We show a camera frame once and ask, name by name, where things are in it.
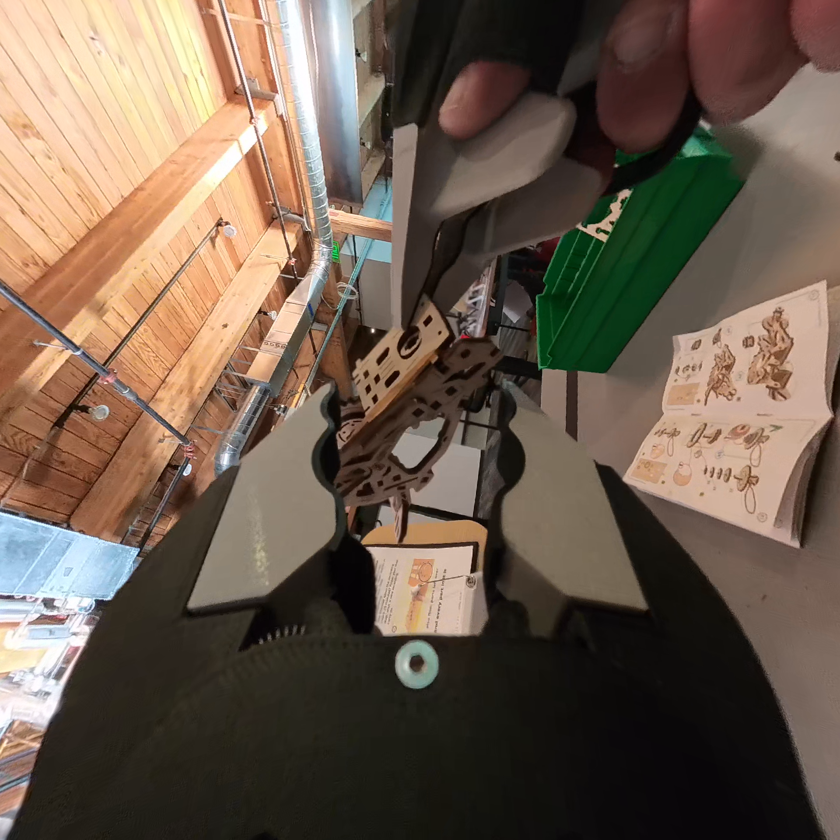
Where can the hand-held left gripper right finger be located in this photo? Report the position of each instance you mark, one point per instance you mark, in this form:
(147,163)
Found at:
(571,525)

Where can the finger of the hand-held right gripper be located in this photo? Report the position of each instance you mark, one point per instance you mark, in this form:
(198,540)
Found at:
(476,256)
(405,229)

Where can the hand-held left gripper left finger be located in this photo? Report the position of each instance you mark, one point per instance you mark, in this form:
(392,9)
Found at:
(262,518)

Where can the brown wooden model assembly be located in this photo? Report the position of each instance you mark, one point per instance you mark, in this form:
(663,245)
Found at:
(400,358)

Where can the person's right hand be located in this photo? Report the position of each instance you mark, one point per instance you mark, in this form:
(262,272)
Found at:
(722,52)

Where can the rectangular wooden cutout sheet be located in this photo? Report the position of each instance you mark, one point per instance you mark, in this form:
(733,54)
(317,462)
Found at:
(607,216)

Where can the wooden book stand white base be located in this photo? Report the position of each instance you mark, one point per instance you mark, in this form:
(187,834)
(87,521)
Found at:
(426,533)

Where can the stacked green plastic bins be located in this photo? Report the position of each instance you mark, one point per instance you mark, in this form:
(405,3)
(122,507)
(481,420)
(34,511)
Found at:
(623,289)

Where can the white printed instruction page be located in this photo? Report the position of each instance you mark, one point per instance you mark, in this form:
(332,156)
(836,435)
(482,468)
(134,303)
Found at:
(407,590)

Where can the open instruction booklet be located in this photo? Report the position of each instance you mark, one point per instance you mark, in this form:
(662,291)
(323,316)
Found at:
(735,420)

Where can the silver ventilation duct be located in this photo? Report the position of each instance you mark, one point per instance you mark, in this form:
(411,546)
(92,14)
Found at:
(308,164)

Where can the rectangular metal duct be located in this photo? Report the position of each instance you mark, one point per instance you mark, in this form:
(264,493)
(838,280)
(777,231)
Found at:
(59,554)

